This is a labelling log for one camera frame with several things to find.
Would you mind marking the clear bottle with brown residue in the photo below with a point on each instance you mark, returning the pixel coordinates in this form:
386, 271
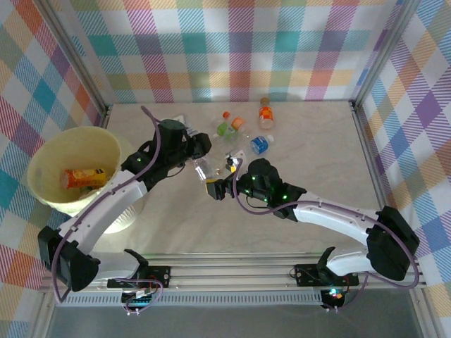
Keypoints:
208, 170

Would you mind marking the blue label bottle white cap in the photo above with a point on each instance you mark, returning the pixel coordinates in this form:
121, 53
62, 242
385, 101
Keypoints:
259, 144

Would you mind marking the orange snack packet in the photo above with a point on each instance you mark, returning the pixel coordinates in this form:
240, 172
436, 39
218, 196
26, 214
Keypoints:
82, 178

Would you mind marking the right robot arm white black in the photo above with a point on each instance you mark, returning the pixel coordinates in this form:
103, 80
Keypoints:
334, 214

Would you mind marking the white ribbed bin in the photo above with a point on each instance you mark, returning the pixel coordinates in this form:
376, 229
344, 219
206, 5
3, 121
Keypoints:
121, 222

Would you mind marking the pale yellow bin liner bag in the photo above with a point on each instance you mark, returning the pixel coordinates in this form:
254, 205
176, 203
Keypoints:
77, 148

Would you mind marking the clear crumpled plastic bottle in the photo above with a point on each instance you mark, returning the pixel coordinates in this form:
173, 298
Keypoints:
241, 141

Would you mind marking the green label plastic bottle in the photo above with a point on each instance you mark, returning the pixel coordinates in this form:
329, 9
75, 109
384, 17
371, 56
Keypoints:
222, 129

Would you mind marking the clear bottle orange cap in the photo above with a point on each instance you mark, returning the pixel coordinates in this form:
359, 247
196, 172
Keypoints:
238, 122

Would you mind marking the clear bottle small red cap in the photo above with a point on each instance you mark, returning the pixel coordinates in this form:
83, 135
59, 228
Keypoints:
226, 114

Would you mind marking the small orange label bottle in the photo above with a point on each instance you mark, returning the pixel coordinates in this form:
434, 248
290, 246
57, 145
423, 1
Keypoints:
266, 114

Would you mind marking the plaid patterned backdrop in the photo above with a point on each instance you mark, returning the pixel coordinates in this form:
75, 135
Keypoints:
225, 53

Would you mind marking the right controller board with light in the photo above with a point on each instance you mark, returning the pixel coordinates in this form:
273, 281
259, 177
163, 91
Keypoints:
333, 295

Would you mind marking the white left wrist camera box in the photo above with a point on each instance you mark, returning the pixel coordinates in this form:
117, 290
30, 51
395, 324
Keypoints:
180, 118

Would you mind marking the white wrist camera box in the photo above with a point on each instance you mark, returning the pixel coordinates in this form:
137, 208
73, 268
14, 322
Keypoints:
180, 118
235, 154

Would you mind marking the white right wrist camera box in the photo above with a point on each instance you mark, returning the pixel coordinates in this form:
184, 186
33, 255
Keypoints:
235, 154

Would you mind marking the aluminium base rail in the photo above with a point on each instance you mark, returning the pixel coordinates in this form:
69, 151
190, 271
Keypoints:
229, 274

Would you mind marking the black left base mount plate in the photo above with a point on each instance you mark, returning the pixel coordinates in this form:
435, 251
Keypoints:
158, 274

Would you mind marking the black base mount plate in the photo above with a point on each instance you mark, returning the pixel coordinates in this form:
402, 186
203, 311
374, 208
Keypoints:
158, 274
306, 276

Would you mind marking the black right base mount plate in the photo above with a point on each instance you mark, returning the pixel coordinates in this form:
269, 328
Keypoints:
306, 276

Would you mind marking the right aluminium side rail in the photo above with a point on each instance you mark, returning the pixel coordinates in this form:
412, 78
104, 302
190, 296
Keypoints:
373, 165

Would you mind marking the left aluminium frame post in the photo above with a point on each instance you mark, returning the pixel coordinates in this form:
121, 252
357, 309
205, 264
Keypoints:
78, 53

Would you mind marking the aluminium frame post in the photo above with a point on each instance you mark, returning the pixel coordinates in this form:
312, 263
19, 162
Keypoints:
383, 53
78, 53

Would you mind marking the right aluminium frame post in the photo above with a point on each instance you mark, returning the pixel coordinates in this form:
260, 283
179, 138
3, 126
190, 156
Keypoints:
383, 53

